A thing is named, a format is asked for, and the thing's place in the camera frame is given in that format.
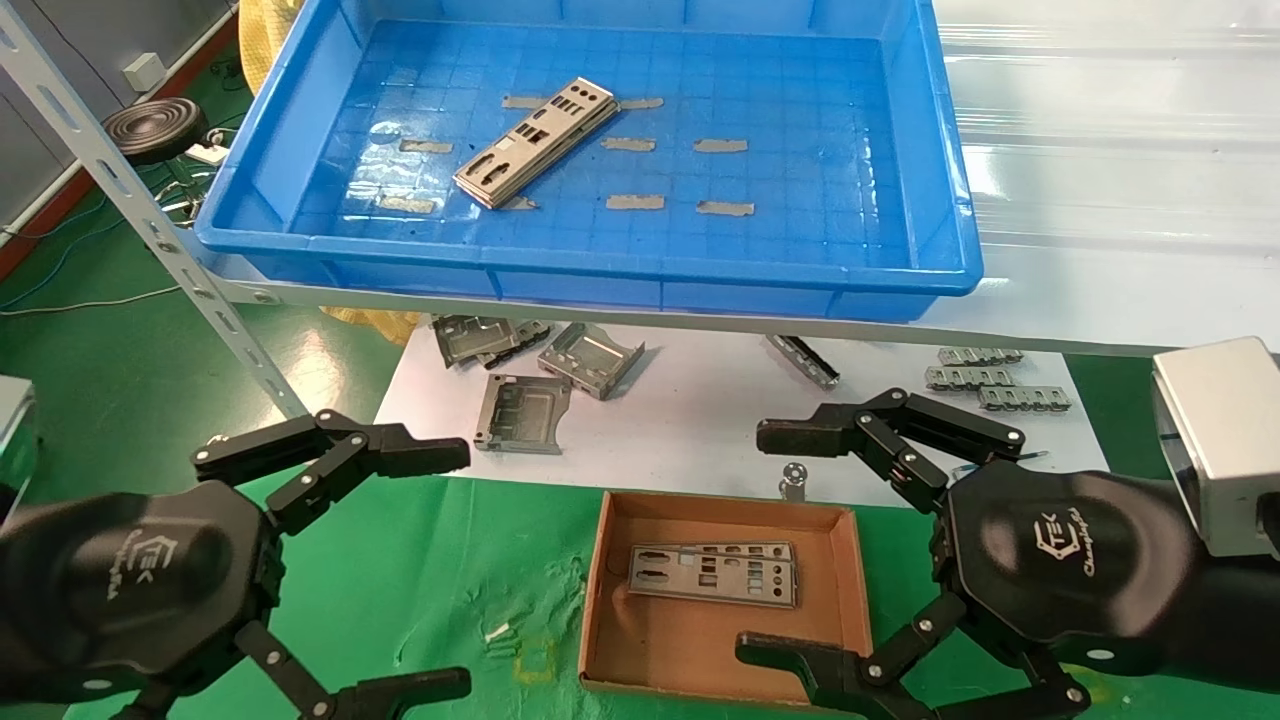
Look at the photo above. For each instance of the flat grey metal frame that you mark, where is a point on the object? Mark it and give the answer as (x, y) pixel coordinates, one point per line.
(500, 425)

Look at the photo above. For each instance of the blue plastic tray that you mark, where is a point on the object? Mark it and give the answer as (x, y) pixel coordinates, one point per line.
(800, 250)

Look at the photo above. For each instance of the white paper sheet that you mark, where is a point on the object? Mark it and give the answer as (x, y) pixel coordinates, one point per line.
(700, 420)

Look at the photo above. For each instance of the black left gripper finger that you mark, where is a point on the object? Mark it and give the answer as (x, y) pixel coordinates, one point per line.
(420, 455)

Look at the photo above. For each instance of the brown cardboard box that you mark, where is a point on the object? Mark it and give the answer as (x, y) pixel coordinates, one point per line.
(680, 645)

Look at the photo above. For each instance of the silver connector shield strip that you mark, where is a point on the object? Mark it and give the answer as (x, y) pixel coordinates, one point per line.
(1025, 398)
(980, 355)
(968, 377)

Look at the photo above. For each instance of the dark perforated metal bracket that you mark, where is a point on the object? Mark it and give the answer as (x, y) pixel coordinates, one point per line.
(530, 332)

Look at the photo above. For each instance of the white wall socket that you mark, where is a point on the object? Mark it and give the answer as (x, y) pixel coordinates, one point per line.
(144, 72)

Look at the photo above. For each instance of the black round stand base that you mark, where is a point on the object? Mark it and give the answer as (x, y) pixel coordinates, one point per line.
(155, 128)

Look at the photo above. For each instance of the grey metal cage part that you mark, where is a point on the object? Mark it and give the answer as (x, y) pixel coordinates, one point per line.
(590, 358)

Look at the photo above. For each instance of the silver IO shield plate stack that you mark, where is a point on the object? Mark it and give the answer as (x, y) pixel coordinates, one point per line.
(535, 140)

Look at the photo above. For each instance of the green cloth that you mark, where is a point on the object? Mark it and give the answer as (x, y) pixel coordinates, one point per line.
(450, 560)

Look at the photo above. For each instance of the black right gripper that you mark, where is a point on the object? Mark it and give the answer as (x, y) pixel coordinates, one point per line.
(1070, 570)

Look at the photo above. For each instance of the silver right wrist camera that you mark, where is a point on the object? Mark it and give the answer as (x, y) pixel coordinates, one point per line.
(1220, 440)

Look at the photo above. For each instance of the thin black pen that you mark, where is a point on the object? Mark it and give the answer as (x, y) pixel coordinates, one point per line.
(1035, 456)

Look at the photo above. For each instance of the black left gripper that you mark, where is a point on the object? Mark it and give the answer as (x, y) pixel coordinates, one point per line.
(140, 580)

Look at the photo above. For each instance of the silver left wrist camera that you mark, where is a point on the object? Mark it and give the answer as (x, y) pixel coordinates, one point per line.
(15, 440)

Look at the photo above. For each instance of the narrow metal clip strip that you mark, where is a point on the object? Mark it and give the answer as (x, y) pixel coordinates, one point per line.
(802, 360)

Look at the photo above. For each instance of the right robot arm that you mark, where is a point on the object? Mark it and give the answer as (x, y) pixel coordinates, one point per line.
(1235, 620)

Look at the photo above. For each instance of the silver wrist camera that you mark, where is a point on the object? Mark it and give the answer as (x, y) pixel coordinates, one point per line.
(15, 440)
(1220, 440)

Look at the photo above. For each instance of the small silver binder clip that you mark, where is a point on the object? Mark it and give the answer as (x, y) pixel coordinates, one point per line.
(793, 482)

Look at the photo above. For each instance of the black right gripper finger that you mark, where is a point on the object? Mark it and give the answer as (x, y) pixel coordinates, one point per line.
(800, 435)

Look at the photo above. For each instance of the slotted grey shelf post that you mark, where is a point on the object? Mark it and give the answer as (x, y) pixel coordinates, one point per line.
(130, 190)

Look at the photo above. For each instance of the white power strip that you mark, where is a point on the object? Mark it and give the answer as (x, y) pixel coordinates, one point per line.
(208, 154)

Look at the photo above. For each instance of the grey metal shelf beam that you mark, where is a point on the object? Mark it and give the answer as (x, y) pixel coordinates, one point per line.
(260, 294)

